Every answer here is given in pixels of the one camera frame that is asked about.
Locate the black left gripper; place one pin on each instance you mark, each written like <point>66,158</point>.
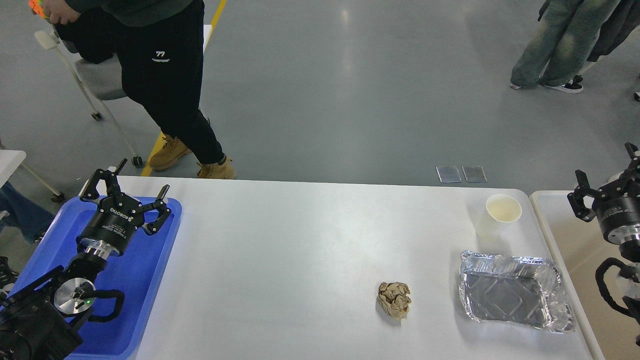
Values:
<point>111,224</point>

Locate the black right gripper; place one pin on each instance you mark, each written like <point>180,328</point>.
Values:
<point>615,204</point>

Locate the white paper cup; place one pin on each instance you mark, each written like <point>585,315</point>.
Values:
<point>500,212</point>

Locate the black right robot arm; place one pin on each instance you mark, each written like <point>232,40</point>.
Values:
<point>628,275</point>

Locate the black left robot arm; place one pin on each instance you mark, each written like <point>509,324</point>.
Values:
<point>42,321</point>

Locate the blue plastic tray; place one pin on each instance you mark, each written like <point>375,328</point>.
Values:
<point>137,273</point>

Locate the beige plastic bin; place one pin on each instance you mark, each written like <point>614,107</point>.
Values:
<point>579,249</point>

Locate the blue jeans leg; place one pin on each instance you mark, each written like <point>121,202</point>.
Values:
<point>31,219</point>

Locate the white side table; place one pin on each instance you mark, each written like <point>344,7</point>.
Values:
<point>13,167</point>

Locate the grey rolling chair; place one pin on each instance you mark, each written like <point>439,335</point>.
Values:
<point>97,82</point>

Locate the right metal floor plate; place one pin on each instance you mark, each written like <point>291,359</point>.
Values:
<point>474,174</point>

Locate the metal floor plate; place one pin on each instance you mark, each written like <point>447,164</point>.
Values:
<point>448,174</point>
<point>474,174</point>

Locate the aluminium foil tray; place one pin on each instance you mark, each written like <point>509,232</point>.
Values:
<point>523,290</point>

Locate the person in green jeans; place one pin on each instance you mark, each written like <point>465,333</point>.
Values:
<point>571,35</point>

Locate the left metal floor plate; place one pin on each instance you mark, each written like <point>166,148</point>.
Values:
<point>448,174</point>

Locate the person in black trousers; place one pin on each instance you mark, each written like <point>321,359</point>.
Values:
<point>159,44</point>

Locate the colourful puzzle cube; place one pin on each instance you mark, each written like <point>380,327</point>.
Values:
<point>37,9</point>

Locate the crumpled brown paper ball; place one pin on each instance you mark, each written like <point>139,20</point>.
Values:
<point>394,298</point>

